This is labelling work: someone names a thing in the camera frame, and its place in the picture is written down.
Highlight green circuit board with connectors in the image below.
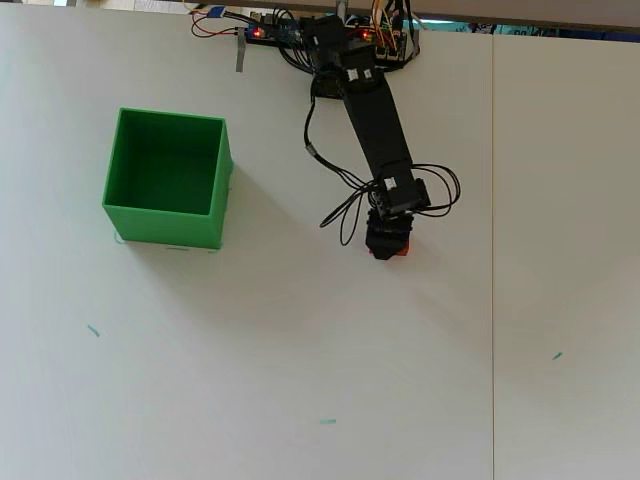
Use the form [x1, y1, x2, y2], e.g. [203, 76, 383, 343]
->
[349, 14, 408, 64]

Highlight red block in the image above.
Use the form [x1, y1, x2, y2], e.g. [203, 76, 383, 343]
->
[368, 241, 413, 258]

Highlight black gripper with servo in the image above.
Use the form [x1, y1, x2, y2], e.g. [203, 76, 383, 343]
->
[364, 174, 433, 262]

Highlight green plastic bin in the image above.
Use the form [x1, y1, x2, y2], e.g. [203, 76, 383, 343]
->
[101, 106, 235, 250]

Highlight yellow and orange jumper wires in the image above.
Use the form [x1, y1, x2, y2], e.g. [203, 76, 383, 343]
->
[369, 0, 404, 51]

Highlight grey tape strip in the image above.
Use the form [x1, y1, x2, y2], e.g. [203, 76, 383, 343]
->
[234, 27, 248, 74]

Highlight black power cable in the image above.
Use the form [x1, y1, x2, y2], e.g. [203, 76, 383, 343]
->
[402, 0, 422, 64]

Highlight blue controller circuit board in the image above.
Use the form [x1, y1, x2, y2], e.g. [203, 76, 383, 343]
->
[247, 10, 304, 47]

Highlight thin red wire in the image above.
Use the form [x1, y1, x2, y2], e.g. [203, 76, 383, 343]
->
[189, 10, 251, 39]

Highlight black looped servo cable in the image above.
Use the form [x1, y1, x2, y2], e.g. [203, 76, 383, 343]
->
[302, 94, 462, 247]

